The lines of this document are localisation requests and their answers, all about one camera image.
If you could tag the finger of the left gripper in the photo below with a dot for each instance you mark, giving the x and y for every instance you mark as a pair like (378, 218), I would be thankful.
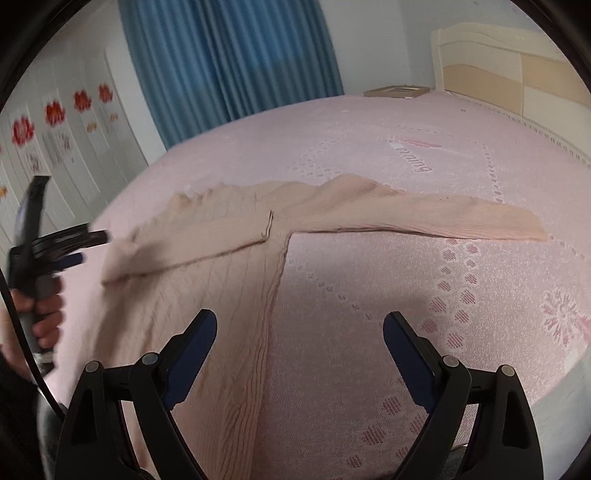
(67, 241)
(66, 262)

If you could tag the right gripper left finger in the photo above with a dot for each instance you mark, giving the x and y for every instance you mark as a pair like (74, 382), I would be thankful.
(95, 443)

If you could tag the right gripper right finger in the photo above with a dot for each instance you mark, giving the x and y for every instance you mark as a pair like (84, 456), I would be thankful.
(503, 443)

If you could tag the beige knit sweater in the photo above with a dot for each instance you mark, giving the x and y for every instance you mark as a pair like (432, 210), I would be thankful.
(223, 250)

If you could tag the white wardrobe with decals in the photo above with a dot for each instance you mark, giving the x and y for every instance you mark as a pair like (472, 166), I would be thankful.
(65, 120)

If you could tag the pink bed sheet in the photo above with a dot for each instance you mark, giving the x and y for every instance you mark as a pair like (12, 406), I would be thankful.
(334, 404)

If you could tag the blue curtain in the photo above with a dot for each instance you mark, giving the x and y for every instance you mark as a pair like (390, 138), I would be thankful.
(203, 64)

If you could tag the cream wooden headboard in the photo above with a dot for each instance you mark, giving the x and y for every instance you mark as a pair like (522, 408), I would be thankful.
(520, 72)

